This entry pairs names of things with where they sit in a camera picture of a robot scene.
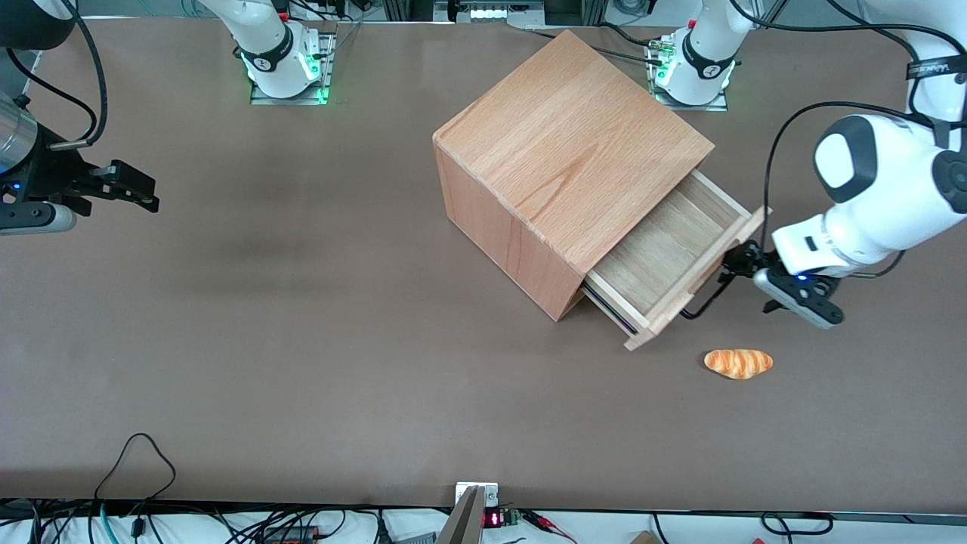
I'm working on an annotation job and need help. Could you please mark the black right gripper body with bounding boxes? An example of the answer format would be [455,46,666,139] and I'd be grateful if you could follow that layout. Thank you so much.
[0,125,99,220]

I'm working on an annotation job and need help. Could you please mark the wooden drawer with black handle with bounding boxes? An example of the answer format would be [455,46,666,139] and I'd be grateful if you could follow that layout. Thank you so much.
[580,170,774,353]

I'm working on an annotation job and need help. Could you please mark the wooden drawer cabinet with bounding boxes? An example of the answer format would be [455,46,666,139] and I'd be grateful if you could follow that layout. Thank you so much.
[432,29,715,323]

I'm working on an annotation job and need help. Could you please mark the orange toy croissant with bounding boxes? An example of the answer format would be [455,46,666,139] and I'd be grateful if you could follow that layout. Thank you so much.
[703,348,774,381]

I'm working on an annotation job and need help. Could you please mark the lit power unit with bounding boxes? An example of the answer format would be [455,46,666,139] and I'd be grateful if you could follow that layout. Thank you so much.
[452,0,546,25]

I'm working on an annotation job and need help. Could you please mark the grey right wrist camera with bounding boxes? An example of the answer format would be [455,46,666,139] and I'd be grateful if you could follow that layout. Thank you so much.
[0,201,78,236]

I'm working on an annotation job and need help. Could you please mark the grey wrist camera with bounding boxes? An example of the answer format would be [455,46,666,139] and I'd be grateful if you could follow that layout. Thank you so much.
[0,201,78,236]
[752,267,845,330]

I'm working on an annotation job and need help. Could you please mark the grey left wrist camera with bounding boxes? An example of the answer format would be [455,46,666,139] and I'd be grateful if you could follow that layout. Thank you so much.
[752,267,845,330]

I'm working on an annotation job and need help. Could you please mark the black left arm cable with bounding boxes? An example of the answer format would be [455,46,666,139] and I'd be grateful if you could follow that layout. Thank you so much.
[763,101,919,279]

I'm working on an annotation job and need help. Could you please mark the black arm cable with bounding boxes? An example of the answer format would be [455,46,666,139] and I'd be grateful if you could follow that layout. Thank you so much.
[6,0,109,150]
[763,101,919,279]

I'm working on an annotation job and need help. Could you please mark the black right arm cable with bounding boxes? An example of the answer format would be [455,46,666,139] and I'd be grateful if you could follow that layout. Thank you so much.
[6,0,109,150]

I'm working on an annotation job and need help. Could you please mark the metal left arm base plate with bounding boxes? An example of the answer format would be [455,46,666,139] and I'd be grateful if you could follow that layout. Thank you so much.
[644,36,729,113]

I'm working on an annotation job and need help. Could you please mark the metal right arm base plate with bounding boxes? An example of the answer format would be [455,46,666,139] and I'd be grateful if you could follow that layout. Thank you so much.
[249,21,338,106]

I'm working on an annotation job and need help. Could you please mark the black cable behind cabinet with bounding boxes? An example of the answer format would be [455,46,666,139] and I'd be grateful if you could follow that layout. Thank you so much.
[521,23,667,69]

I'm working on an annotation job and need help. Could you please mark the black coiled cable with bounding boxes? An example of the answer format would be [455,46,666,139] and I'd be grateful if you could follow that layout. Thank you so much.
[760,512,835,536]

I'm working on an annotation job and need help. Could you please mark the black looped cable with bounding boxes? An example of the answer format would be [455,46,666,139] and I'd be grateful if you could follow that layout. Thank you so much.
[94,432,178,539]

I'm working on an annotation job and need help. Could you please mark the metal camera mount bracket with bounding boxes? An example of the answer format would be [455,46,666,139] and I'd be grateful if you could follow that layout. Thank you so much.
[434,481,501,544]

